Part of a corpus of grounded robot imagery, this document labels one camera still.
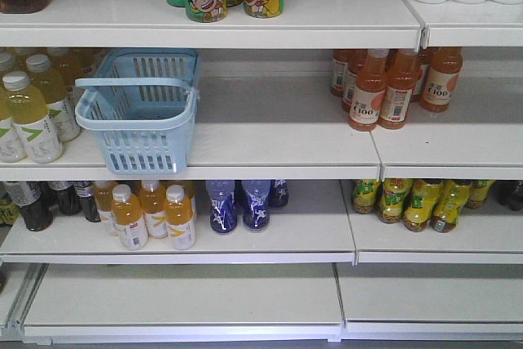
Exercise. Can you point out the orange C100 juice bottle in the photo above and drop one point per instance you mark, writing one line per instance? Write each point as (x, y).
(369, 91)
(442, 79)
(401, 79)

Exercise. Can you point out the orange vitamin drink bottle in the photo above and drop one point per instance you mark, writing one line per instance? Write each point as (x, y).
(152, 196)
(128, 216)
(103, 198)
(179, 218)

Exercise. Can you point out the cola bottle red label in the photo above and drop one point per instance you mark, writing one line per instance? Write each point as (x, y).
(510, 194)

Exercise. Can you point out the blue sports drink bottle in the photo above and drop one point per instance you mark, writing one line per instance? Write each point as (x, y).
(256, 215)
(278, 196)
(223, 215)

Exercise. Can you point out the pale green drink bottle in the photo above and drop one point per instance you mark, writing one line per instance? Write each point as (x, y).
(31, 118)
(50, 83)
(12, 149)

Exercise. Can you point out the yellow iced tea bottle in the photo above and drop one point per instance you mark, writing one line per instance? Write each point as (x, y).
(391, 203)
(424, 195)
(365, 194)
(445, 214)
(479, 192)

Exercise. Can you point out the dark tea bottle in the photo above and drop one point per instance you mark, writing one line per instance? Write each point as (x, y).
(68, 201)
(86, 193)
(27, 196)

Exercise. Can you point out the light blue plastic basket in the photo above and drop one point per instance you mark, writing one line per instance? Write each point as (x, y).
(141, 106)

